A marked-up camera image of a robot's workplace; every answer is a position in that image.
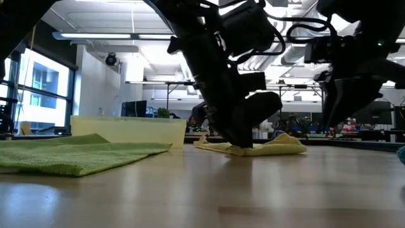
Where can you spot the yellow microfiber towel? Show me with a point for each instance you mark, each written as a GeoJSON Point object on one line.
{"type": "Point", "coordinates": [281, 144]}

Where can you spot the long ceiling light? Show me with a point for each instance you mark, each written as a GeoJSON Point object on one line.
{"type": "Point", "coordinates": [95, 35]}

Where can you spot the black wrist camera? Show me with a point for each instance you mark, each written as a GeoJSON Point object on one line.
{"type": "Point", "coordinates": [248, 28]}
{"type": "Point", "coordinates": [324, 50]}

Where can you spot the large office window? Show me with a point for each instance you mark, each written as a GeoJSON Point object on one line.
{"type": "Point", "coordinates": [47, 79]}

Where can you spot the black workstation frame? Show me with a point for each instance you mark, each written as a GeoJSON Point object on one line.
{"type": "Point", "coordinates": [300, 86]}

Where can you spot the blue round object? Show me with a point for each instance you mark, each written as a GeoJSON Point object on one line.
{"type": "Point", "coordinates": [278, 133]}

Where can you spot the green potted plant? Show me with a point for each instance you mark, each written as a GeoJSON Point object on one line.
{"type": "Point", "coordinates": [163, 113]}

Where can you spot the black office desk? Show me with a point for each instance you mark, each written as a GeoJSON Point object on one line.
{"type": "Point", "coordinates": [379, 134]}

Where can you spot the green microfiber towel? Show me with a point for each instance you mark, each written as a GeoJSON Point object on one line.
{"type": "Point", "coordinates": [72, 155]}

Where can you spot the yellow translucent plastic basket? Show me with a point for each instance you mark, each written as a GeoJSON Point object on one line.
{"type": "Point", "coordinates": [133, 131]}

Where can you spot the small black monitor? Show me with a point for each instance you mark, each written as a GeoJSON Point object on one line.
{"type": "Point", "coordinates": [134, 109]}

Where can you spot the teal microfiber towel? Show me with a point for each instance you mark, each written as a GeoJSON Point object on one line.
{"type": "Point", "coordinates": [402, 155]}

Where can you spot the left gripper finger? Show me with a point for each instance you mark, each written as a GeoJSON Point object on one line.
{"type": "Point", "coordinates": [235, 130]}
{"type": "Point", "coordinates": [262, 107]}

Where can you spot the black ceiling security camera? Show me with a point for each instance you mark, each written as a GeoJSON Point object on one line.
{"type": "Point", "coordinates": [111, 59]}

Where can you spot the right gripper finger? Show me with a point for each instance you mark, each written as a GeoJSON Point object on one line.
{"type": "Point", "coordinates": [345, 98]}

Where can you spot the black metal table frame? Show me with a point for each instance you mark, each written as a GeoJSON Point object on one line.
{"type": "Point", "coordinates": [348, 142]}

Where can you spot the large black monitor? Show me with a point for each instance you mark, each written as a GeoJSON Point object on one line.
{"type": "Point", "coordinates": [375, 114]}

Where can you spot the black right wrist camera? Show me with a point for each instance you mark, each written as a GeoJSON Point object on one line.
{"type": "Point", "coordinates": [324, 50]}

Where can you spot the small tan box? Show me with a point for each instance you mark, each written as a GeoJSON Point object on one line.
{"type": "Point", "coordinates": [25, 128]}

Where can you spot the person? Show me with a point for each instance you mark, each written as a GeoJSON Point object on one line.
{"type": "Point", "coordinates": [198, 115]}

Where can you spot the red and white object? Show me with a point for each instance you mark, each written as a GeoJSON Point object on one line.
{"type": "Point", "coordinates": [349, 126]}

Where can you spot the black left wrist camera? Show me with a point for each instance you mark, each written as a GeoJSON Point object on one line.
{"type": "Point", "coordinates": [248, 28]}

